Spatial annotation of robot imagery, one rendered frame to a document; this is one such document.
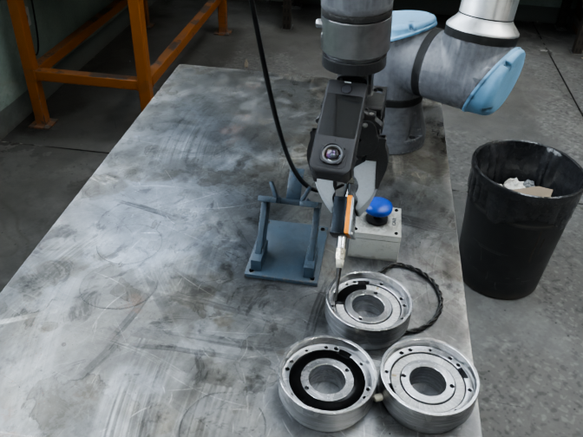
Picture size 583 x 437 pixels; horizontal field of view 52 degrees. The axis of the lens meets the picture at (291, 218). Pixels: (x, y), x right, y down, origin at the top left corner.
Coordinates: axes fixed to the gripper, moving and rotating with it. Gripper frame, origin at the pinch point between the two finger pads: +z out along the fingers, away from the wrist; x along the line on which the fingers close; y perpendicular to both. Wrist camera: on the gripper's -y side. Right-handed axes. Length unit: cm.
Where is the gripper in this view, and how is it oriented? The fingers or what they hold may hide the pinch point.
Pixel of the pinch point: (344, 208)
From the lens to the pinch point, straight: 77.1
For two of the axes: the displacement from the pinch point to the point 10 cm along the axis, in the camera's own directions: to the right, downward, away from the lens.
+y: 2.3, -6.0, 7.7
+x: -9.7, -1.3, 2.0
